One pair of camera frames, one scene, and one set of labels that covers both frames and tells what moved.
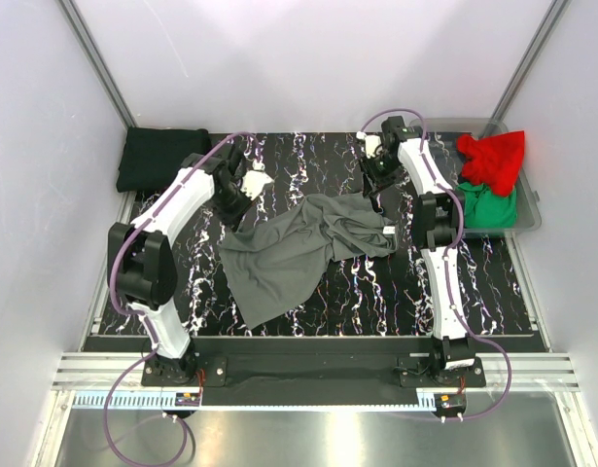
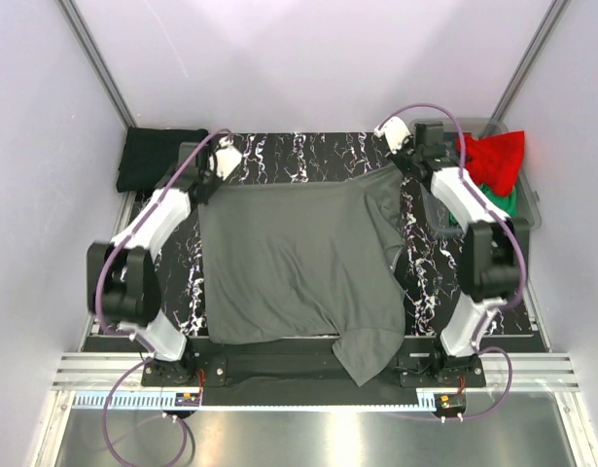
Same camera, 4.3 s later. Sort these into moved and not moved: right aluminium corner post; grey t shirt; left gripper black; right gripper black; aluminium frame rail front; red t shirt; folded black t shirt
Moved: left gripper black; right gripper black; grey t shirt
Not moved: aluminium frame rail front; right aluminium corner post; red t shirt; folded black t shirt
